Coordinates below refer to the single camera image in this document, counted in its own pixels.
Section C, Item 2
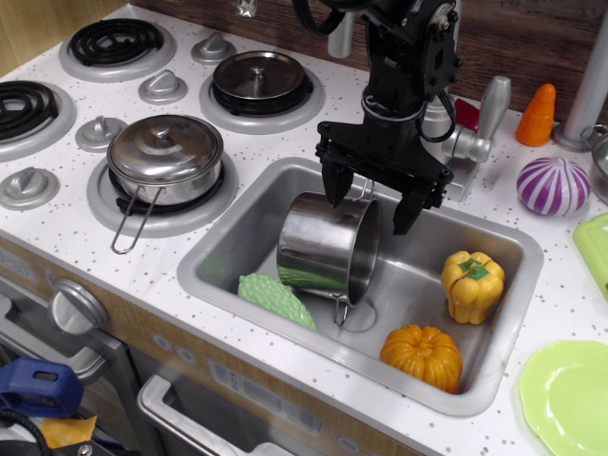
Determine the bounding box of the black coil burner back left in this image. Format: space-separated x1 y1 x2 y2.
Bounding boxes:
68 18 164 67

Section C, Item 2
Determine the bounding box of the grey stove knob lower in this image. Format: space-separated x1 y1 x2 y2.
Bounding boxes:
75 116 126 153

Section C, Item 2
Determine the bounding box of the grey dishwasher door handle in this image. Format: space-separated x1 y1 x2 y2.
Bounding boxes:
137 373 286 456

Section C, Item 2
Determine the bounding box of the black coil burner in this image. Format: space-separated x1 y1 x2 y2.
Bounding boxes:
68 18 164 67
1 81 59 141

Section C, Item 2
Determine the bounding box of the grey vertical post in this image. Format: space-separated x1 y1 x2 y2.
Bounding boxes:
551 11 607 152

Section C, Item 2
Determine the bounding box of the grey oven dial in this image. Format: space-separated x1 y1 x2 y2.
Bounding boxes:
47 278 110 335

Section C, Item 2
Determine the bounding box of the grey stove knob top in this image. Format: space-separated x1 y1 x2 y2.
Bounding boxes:
191 31 237 65

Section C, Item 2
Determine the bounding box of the purple striped toy onion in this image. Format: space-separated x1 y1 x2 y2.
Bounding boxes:
516 157 591 216

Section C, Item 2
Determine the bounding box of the steel lid on burner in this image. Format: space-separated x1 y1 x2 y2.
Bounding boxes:
213 51 305 101

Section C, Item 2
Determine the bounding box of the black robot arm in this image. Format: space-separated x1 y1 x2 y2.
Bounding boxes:
293 1 463 235

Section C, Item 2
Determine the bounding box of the lidded steel saucepan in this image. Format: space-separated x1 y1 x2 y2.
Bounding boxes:
106 115 238 240

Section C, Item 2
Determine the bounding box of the silver toy faucet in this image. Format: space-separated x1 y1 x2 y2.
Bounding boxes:
422 76 511 201

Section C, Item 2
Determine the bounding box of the yellow toy bell pepper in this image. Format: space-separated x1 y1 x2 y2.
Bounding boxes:
441 251 505 325

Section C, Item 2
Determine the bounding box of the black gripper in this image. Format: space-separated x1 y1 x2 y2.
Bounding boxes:
316 111 453 235

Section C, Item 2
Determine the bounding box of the grey oven door handle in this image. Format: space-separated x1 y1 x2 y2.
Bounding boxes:
1 277 133 386

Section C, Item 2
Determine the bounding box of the steel pot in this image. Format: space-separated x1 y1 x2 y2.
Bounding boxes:
276 180 382 326
580 124 608 203

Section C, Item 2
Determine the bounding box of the grey stove knob middle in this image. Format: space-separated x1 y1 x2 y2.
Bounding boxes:
138 69 188 105

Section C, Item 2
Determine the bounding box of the light green plate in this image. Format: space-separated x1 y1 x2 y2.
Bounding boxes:
519 340 607 455

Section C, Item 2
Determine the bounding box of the black coil burner far left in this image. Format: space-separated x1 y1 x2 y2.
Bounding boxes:
1 81 59 141

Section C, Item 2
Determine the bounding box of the green tray edge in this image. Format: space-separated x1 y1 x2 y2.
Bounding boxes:
573 214 608 299

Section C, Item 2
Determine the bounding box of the orange toy carrot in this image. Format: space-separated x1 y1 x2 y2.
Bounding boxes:
515 84 557 146

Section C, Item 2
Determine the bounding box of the grey stove knob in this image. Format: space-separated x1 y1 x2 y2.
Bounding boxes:
191 31 237 65
1 167 60 211
75 116 126 153
138 69 188 105

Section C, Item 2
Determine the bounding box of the grey metal sink basin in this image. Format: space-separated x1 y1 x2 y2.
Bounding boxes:
178 158 543 416

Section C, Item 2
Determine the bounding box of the orange toy pumpkin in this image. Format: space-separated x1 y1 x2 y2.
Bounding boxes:
379 324 464 393

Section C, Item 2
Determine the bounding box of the grey faucet spout pipe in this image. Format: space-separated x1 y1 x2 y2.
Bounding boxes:
327 12 354 59

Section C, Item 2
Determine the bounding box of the grey stove knob front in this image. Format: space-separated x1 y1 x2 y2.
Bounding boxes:
1 167 60 211

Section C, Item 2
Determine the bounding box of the orange cloth piece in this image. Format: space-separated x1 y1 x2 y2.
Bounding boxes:
40 416 97 449

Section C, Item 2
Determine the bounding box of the green bumpy toy gourd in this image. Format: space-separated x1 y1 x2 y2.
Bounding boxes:
237 273 317 331

